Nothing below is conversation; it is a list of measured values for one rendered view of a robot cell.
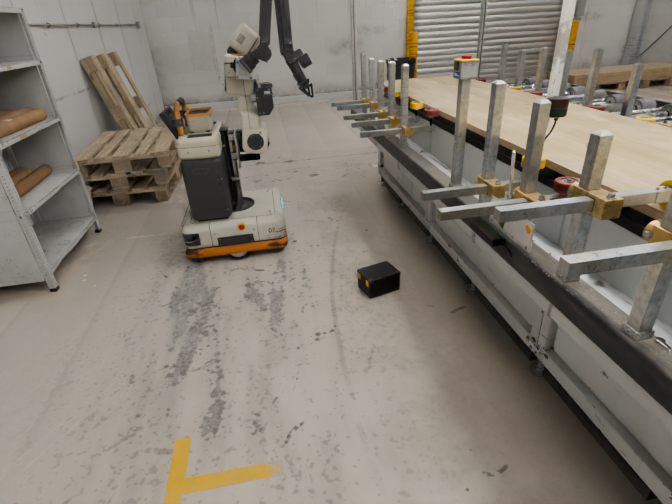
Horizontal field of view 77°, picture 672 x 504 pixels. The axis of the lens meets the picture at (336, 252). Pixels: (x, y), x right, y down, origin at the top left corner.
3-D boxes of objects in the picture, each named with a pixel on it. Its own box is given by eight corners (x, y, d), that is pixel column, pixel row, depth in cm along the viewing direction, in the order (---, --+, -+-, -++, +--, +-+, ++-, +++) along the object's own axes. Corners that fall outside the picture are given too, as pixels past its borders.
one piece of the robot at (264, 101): (251, 116, 260) (246, 79, 249) (251, 109, 284) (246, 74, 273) (277, 114, 262) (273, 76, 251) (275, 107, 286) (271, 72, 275)
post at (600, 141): (560, 302, 122) (601, 132, 99) (553, 295, 125) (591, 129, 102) (571, 300, 122) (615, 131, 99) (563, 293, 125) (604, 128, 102)
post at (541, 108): (515, 251, 142) (540, 100, 119) (509, 246, 145) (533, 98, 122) (525, 249, 142) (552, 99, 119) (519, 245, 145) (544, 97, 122)
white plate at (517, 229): (528, 254, 133) (533, 225, 128) (488, 221, 156) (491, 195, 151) (529, 254, 133) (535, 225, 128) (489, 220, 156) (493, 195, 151)
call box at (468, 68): (459, 82, 162) (461, 59, 158) (452, 80, 168) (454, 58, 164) (477, 80, 162) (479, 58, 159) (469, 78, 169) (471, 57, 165)
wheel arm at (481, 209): (440, 224, 127) (441, 211, 125) (436, 219, 130) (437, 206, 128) (573, 207, 133) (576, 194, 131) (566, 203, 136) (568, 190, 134)
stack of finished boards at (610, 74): (691, 75, 774) (695, 65, 766) (573, 86, 738) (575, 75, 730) (656, 71, 841) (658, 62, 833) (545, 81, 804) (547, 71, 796)
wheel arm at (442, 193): (423, 203, 151) (423, 192, 149) (420, 200, 154) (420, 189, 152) (536, 190, 157) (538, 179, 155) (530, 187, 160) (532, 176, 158)
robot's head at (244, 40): (227, 44, 242) (241, 21, 238) (228, 42, 261) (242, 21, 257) (248, 61, 248) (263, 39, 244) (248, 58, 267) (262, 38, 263)
